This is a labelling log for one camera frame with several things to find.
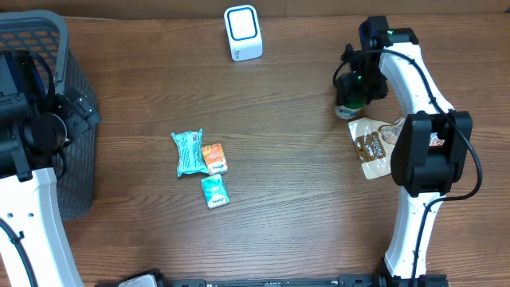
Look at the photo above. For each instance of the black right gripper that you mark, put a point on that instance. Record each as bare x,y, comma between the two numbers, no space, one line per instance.
351,91

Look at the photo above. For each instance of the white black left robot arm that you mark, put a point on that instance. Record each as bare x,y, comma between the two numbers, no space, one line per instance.
37,124

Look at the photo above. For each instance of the beige clear snack pouch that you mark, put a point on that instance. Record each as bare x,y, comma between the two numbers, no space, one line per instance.
372,149

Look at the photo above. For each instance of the orange tissue pack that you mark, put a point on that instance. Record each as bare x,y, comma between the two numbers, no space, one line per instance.
215,159

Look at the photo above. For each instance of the teal white packet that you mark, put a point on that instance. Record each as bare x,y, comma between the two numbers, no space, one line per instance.
190,156

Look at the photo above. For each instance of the teal Kleenex tissue pack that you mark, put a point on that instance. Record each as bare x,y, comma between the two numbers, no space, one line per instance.
215,192

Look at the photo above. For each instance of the white barcode scanner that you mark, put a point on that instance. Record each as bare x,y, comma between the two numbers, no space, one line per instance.
243,33

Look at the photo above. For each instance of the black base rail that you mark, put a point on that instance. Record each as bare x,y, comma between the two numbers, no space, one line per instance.
350,280

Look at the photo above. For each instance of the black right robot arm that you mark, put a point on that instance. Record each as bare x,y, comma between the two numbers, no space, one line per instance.
402,65

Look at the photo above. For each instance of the grey plastic mesh basket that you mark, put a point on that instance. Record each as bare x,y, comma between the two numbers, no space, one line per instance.
47,33

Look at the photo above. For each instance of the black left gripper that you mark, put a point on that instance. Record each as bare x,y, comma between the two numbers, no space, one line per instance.
78,109

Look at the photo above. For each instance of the green lid white jar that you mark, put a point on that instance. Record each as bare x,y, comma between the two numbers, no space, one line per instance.
349,111

